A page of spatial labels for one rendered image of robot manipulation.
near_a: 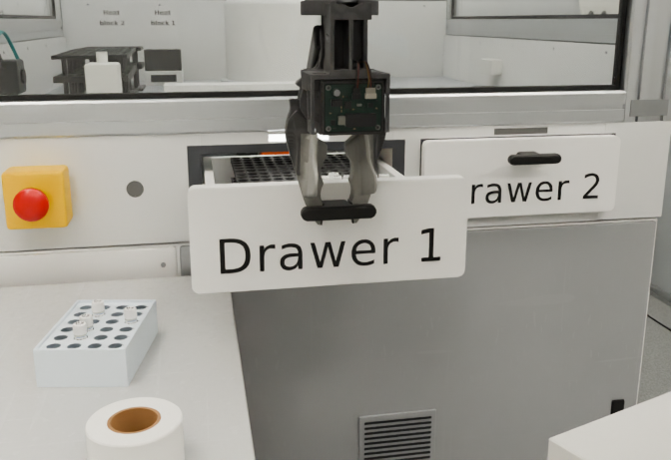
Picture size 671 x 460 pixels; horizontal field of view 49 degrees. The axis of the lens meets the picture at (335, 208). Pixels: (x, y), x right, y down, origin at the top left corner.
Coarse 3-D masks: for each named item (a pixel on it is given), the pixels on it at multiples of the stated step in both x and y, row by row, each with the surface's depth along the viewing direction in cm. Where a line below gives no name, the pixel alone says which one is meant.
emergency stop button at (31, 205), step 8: (24, 192) 87; (32, 192) 87; (40, 192) 87; (16, 200) 87; (24, 200) 87; (32, 200) 87; (40, 200) 87; (48, 200) 88; (16, 208) 87; (24, 208) 87; (32, 208) 87; (40, 208) 87; (48, 208) 88; (24, 216) 87; (32, 216) 87; (40, 216) 88
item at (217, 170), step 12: (228, 156) 109; (240, 156) 109; (252, 156) 109; (264, 156) 109; (204, 168) 100; (216, 168) 108; (228, 168) 108; (384, 168) 100; (204, 180) 100; (216, 180) 108; (228, 180) 108
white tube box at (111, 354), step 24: (72, 312) 76; (120, 312) 77; (144, 312) 76; (48, 336) 70; (72, 336) 70; (96, 336) 71; (120, 336) 71; (144, 336) 74; (48, 360) 67; (72, 360) 67; (96, 360) 67; (120, 360) 67; (48, 384) 68; (72, 384) 68; (96, 384) 68; (120, 384) 68
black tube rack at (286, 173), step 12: (276, 156) 105; (288, 156) 105; (336, 156) 105; (240, 168) 97; (252, 168) 98; (264, 168) 97; (276, 168) 97; (288, 168) 97; (324, 168) 97; (336, 168) 97; (348, 168) 97; (240, 180) 90; (252, 180) 90; (264, 180) 90; (276, 180) 89; (288, 180) 89
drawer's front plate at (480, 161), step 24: (432, 144) 100; (456, 144) 101; (480, 144) 101; (504, 144) 102; (528, 144) 103; (552, 144) 103; (576, 144) 104; (600, 144) 105; (432, 168) 101; (456, 168) 102; (480, 168) 102; (504, 168) 103; (528, 168) 104; (552, 168) 104; (576, 168) 105; (600, 168) 106; (480, 192) 103; (504, 192) 104; (552, 192) 105; (576, 192) 106; (600, 192) 107; (480, 216) 104; (504, 216) 105
